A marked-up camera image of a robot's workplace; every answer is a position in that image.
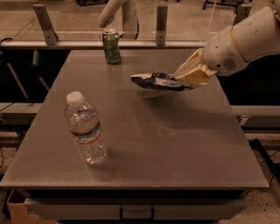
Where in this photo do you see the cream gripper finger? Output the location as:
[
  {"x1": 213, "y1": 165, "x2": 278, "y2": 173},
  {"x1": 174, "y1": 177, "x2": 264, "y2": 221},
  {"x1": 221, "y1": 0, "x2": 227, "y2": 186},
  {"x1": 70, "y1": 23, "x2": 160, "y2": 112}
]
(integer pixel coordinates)
[
  {"x1": 176, "y1": 65, "x2": 218, "y2": 87},
  {"x1": 174, "y1": 48, "x2": 203, "y2": 77}
]

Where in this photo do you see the blue chip bag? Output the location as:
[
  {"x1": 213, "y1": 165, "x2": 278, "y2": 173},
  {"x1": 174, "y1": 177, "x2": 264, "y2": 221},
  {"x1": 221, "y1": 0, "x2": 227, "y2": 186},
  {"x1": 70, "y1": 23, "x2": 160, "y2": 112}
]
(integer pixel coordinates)
[{"x1": 130, "y1": 73, "x2": 194, "y2": 91}]

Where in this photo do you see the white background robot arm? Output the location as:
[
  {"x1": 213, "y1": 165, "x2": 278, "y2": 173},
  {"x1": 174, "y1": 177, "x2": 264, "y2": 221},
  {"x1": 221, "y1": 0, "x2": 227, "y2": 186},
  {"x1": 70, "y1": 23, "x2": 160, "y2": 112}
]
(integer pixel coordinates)
[{"x1": 98, "y1": 0, "x2": 139, "y2": 39}]

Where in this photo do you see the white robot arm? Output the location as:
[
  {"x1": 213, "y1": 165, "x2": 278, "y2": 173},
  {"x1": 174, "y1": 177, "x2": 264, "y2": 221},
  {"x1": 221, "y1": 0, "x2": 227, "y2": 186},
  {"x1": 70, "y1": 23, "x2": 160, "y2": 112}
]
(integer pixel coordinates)
[{"x1": 174, "y1": 0, "x2": 280, "y2": 87}]

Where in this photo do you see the clear plastic water bottle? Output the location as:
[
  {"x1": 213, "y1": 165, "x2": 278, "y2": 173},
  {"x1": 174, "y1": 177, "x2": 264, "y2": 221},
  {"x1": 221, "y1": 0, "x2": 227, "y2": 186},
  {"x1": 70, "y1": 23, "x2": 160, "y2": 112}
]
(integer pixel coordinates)
[{"x1": 64, "y1": 91, "x2": 108, "y2": 167}]

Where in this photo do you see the green soda can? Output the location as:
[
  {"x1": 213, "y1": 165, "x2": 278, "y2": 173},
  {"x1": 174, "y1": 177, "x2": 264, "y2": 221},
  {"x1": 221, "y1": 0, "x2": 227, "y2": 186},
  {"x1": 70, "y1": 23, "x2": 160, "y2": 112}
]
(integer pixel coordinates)
[{"x1": 102, "y1": 29, "x2": 121, "y2": 64}]

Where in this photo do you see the grey table drawer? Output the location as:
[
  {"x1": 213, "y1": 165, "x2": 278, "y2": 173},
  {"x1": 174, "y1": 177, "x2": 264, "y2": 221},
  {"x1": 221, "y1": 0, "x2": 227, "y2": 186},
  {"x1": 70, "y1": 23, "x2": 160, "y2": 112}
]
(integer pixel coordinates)
[{"x1": 24, "y1": 199, "x2": 247, "y2": 221}]

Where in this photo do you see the cardboard box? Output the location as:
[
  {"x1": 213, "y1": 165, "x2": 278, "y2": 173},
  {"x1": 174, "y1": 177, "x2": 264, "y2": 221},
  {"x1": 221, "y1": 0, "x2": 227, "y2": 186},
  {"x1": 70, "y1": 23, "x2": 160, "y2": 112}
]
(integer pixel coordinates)
[{"x1": 7, "y1": 190, "x2": 56, "y2": 224}]

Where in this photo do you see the metal rail ledge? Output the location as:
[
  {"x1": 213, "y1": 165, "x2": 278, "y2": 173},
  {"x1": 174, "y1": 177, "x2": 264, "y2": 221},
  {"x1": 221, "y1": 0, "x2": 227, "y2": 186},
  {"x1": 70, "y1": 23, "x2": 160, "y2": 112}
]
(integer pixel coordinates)
[{"x1": 1, "y1": 39, "x2": 208, "y2": 50}]

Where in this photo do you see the middle metal bracket post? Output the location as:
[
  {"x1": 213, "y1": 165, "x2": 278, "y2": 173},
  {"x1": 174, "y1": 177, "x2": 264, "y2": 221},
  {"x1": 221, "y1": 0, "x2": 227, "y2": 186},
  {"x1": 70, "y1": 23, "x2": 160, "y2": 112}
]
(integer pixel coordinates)
[{"x1": 156, "y1": 5, "x2": 168, "y2": 46}]

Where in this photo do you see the metal bracket post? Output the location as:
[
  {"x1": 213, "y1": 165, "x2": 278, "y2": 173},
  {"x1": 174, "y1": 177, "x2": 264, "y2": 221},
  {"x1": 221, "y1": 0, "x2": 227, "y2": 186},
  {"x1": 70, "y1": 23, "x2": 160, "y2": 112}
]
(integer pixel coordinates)
[
  {"x1": 33, "y1": 3, "x2": 58, "y2": 46},
  {"x1": 156, "y1": 5, "x2": 168, "y2": 46},
  {"x1": 233, "y1": 4, "x2": 252, "y2": 25}
]

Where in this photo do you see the right metal bracket post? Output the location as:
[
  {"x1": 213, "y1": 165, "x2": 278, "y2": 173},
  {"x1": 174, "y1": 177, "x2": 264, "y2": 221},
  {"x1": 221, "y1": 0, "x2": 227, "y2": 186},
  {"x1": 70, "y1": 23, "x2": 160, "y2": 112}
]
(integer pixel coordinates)
[{"x1": 233, "y1": 4, "x2": 252, "y2": 25}]

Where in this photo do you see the black floor cable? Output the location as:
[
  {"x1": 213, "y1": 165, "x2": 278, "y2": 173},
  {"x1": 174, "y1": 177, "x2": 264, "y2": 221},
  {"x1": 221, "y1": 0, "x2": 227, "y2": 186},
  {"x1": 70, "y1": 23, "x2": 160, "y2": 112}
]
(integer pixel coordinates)
[{"x1": 252, "y1": 138, "x2": 280, "y2": 193}]

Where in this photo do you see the left metal bracket post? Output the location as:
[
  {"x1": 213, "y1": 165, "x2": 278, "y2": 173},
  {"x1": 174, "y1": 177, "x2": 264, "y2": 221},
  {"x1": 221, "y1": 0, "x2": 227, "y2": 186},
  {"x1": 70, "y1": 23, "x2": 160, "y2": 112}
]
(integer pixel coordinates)
[{"x1": 33, "y1": 3, "x2": 58, "y2": 46}]

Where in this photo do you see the black drawer handle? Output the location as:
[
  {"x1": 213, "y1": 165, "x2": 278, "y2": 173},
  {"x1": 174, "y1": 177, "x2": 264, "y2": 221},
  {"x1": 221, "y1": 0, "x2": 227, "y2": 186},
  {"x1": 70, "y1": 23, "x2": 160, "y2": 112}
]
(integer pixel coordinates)
[{"x1": 119, "y1": 206, "x2": 155, "y2": 221}]

